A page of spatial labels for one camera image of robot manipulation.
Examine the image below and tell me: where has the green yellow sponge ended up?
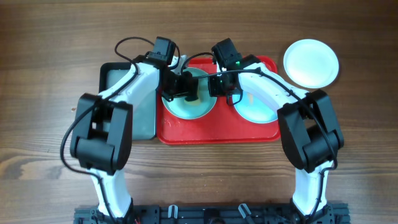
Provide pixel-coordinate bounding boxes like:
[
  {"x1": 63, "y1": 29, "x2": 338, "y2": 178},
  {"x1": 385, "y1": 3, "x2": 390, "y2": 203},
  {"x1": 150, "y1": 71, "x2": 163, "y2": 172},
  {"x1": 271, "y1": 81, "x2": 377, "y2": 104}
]
[{"x1": 184, "y1": 95, "x2": 201, "y2": 105}]

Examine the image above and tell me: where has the white plate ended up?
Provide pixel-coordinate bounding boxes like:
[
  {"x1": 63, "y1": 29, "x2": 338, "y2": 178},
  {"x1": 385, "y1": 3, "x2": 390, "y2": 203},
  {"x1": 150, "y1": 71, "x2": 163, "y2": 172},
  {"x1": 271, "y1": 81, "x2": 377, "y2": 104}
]
[{"x1": 283, "y1": 39, "x2": 340, "y2": 89}]

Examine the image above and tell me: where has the black water tray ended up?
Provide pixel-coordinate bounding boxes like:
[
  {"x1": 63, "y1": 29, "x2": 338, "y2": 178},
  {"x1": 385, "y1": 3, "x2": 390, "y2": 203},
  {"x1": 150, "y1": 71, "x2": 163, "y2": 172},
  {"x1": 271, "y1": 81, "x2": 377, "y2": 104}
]
[{"x1": 99, "y1": 62, "x2": 157, "y2": 141}]

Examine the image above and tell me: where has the light green plate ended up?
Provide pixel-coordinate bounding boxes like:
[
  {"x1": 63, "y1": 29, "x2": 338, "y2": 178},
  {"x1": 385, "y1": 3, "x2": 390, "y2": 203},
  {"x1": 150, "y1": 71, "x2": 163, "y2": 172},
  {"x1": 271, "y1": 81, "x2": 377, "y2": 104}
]
[{"x1": 162, "y1": 67, "x2": 217, "y2": 119}]

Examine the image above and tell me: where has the red plastic tray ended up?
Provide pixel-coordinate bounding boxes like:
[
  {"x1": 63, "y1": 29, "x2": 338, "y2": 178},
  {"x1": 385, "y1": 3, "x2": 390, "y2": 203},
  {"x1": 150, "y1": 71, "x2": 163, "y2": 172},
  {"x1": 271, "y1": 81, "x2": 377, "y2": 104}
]
[{"x1": 156, "y1": 55, "x2": 281, "y2": 146}]

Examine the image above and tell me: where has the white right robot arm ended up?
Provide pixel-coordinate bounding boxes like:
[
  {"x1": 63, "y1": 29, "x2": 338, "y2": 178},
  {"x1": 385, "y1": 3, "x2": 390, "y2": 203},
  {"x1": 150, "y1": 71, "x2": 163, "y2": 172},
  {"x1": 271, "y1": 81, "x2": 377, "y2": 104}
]
[{"x1": 209, "y1": 54, "x2": 344, "y2": 220}]

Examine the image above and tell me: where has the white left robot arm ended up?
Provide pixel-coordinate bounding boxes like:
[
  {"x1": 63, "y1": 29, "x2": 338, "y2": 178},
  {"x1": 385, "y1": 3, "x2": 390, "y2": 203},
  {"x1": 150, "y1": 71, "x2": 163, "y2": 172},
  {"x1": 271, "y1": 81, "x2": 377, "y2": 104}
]
[{"x1": 62, "y1": 55, "x2": 187, "y2": 223}]

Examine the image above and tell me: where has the light blue plate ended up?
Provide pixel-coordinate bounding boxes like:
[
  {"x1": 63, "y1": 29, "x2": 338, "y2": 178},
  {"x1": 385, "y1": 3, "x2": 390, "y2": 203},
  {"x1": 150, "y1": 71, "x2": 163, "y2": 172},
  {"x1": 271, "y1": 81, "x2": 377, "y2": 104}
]
[{"x1": 232, "y1": 92, "x2": 277, "y2": 124}]

